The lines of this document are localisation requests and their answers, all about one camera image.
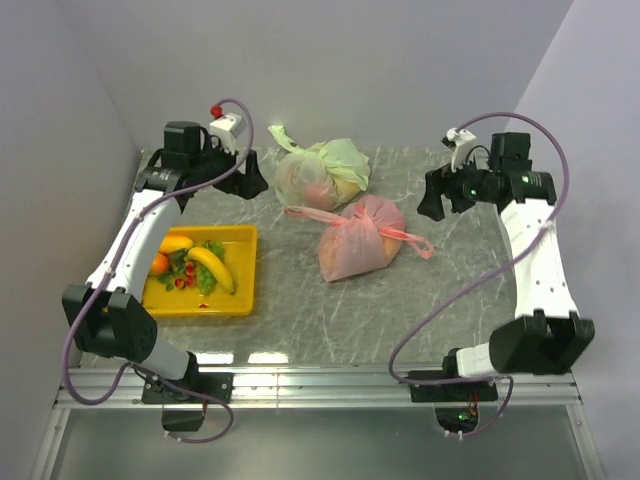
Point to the yellow banana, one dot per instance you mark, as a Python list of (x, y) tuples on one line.
[(215, 266)]

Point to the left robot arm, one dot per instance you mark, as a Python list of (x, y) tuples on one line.
[(105, 314)]

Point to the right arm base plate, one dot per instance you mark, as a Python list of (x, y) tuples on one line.
[(423, 389)]

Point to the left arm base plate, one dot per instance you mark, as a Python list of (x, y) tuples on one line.
[(216, 384)]

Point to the yellow mango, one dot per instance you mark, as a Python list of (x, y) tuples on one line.
[(174, 242)]

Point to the aluminium mounting rail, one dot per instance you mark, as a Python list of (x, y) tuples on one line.
[(324, 387)]

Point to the green grape bunch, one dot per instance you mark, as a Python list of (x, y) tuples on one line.
[(206, 279)]

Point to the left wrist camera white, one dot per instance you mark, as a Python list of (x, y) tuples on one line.
[(226, 127)]

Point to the yellow plastic tray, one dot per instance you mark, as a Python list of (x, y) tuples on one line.
[(176, 294)]

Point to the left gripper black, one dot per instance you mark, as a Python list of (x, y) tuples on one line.
[(248, 184)]

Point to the green plastic bag with fruits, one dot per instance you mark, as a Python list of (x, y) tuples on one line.
[(323, 176)]

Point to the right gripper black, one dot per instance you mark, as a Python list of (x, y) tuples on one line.
[(439, 182)]

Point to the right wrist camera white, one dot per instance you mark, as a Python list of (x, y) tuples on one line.
[(460, 142)]

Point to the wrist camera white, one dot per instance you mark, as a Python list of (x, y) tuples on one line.
[(226, 127), (460, 142)]

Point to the red green mango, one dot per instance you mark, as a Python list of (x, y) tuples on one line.
[(160, 265)]

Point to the pink plastic bag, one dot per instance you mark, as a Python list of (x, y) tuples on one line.
[(366, 236)]

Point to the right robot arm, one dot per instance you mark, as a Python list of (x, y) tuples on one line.
[(547, 334)]

